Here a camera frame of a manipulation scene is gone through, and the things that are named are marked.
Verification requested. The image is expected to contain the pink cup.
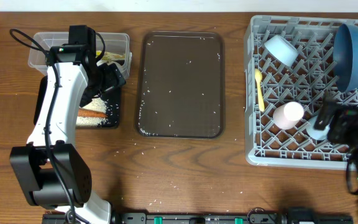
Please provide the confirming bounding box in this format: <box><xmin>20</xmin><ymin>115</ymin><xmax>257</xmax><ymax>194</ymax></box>
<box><xmin>273</xmin><ymin>101</ymin><xmax>304</xmax><ymax>129</ymax></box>

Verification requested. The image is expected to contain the grey dishwasher rack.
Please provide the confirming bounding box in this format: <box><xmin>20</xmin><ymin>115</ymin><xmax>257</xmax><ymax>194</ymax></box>
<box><xmin>244</xmin><ymin>15</ymin><xmax>358</xmax><ymax>170</ymax></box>

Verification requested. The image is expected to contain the light blue bowl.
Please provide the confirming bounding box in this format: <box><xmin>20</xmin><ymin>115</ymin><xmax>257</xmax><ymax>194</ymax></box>
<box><xmin>264</xmin><ymin>35</ymin><xmax>298</xmax><ymax>67</ymax></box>

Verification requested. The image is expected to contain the light blue cup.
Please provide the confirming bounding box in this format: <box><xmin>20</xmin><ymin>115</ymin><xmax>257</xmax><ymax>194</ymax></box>
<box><xmin>306</xmin><ymin>116</ymin><xmax>330</xmax><ymax>141</ymax></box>

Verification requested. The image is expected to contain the white rice pile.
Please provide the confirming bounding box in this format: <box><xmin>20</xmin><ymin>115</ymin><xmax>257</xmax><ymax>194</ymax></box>
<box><xmin>76</xmin><ymin>98</ymin><xmax>108</xmax><ymax>128</ymax></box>

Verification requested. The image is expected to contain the wrapper trash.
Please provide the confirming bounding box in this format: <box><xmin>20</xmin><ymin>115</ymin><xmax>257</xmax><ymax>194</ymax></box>
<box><xmin>97</xmin><ymin>52</ymin><xmax>126</xmax><ymax>66</ymax></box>

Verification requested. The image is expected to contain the dark blue plate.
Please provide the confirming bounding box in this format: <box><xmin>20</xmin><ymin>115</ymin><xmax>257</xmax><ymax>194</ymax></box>
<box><xmin>333</xmin><ymin>24</ymin><xmax>358</xmax><ymax>93</ymax></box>

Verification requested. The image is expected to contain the black waste tray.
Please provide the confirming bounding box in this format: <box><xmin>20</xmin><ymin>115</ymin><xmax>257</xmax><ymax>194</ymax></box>
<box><xmin>33</xmin><ymin>74</ymin><xmax>122</xmax><ymax>129</ymax></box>

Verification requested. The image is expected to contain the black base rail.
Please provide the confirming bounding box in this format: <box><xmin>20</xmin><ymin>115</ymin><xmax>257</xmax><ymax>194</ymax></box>
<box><xmin>41</xmin><ymin>207</ymin><xmax>352</xmax><ymax>224</ymax></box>

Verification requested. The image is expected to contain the clear plastic bin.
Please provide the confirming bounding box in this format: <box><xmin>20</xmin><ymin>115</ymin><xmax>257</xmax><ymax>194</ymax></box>
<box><xmin>27</xmin><ymin>32</ymin><xmax>132</xmax><ymax>80</ymax></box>

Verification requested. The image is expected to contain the orange carrot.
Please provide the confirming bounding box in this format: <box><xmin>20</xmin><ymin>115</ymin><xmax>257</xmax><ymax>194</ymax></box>
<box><xmin>78</xmin><ymin>108</ymin><xmax>107</xmax><ymax>118</ymax></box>

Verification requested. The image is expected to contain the yellow plastic spoon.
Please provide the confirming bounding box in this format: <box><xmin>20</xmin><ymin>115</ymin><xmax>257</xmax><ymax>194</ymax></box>
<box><xmin>254</xmin><ymin>69</ymin><xmax>265</xmax><ymax>112</ymax></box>

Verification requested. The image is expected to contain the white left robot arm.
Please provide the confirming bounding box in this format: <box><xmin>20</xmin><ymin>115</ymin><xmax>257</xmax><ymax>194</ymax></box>
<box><xmin>9</xmin><ymin>25</ymin><xmax>126</xmax><ymax>223</ymax></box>

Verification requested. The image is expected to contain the brown serving tray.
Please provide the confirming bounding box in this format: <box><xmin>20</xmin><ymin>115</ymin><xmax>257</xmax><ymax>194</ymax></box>
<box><xmin>135</xmin><ymin>31</ymin><xmax>225</xmax><ymax>139</ymax></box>

